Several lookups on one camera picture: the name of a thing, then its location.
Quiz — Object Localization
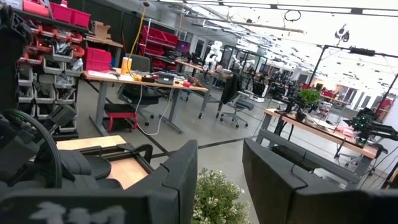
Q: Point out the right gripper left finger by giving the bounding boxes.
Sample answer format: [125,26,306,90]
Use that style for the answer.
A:
[0,139,199,224]

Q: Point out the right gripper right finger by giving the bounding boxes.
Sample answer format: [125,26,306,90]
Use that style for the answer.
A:
[242,139,398,224]

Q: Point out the small potted green plant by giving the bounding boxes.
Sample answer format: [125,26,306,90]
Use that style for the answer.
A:
[191,169,251,224]

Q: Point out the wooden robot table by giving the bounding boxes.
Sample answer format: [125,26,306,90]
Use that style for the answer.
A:
[254,108,379,187]

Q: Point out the red step stool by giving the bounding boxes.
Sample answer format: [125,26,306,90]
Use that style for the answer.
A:
[104,103,139,132]

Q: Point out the gray office chair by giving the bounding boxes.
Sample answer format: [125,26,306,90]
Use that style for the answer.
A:
[216,73,255,129]

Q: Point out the black office chair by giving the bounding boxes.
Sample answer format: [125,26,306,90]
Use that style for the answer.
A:
[118,54,163,127]

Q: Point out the black device box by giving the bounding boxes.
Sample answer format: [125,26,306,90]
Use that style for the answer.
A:
[157,72,175,86]

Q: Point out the wooden desk with gray legs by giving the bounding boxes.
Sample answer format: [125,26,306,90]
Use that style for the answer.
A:
[82,68,209,136]

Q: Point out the black jacket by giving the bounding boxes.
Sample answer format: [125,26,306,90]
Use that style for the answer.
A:
[220,73,243,105]

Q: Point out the yellow spool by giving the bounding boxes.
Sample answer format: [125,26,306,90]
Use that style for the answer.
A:
[120,57,133,75]

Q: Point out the white robot arms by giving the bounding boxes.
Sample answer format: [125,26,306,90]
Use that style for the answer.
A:
[230,54,253,72]

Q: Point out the purple monitor screen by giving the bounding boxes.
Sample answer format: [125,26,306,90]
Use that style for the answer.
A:
[175,39,192,54]

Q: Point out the white robot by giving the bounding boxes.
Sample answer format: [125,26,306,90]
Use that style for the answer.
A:
[203,40,224,72]

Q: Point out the stack of red bins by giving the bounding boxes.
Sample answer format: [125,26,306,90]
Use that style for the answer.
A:
[84,47,113,72]

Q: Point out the metal rack with red bins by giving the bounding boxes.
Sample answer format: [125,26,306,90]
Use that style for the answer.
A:
[140,18,180,73]

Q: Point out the storage rack with bins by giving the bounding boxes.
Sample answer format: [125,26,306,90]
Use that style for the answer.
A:
[12,0,91,141]

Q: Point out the cardboard box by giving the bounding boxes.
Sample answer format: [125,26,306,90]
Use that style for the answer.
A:
[90,21,113,40]

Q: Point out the red plastic storage bin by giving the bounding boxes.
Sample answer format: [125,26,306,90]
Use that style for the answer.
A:
[70,8,91,28]
[22,0,50,18]
[49,2,72,23]

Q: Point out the white cable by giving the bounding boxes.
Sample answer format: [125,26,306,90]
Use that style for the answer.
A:
[136,85,174,136]

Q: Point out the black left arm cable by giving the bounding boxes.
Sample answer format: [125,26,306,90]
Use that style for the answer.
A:
[2,108,63,188]

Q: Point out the yellow hanging cable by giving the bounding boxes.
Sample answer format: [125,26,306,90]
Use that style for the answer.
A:
[127,6,147,60]

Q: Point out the black overhead metal frame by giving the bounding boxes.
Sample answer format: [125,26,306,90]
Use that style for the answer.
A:
[307,44,398,116]

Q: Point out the black ceiling cord reel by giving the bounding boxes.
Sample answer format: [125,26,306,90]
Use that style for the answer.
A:
[334,24,351,45]

